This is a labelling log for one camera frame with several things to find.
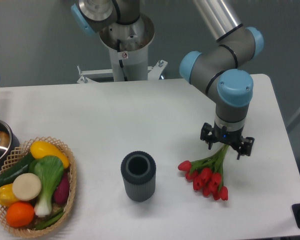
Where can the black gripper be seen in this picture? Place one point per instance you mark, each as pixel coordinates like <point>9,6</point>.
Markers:
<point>229,134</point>

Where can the red tulip bouquet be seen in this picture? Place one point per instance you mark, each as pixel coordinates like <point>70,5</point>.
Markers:
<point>207,175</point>

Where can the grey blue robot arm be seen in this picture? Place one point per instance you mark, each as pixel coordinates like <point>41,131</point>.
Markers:
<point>217,74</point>

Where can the dark grey ribbed vase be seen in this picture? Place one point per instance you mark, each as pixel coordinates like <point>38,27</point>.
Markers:
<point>138,170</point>

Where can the purple sweet potato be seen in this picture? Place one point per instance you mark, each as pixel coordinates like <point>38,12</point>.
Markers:
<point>61,193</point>

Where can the green bok choy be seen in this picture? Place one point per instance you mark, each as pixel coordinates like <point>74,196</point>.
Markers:
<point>49,170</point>

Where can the yellow squash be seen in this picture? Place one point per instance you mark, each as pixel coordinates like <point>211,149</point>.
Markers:
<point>40,149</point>

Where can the green bean pods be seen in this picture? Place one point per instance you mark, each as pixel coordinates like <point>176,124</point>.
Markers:
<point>50,221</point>

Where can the woven wicker basket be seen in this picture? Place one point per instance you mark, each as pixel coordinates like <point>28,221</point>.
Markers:
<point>28,231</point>

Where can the beige round disc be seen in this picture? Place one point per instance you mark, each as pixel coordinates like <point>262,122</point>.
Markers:
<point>26,186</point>

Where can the dark green cucumber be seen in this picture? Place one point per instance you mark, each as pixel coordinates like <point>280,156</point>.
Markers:
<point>19,168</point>

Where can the orange fruit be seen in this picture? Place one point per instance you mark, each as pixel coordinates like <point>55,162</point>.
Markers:
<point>20,214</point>

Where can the yellow bell pepper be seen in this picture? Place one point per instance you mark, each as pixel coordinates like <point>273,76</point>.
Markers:
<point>7,197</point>

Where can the white metal base frame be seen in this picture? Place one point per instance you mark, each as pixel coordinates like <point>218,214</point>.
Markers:
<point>137,72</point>

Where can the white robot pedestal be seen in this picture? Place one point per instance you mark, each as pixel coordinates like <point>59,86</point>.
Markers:
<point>128,44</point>

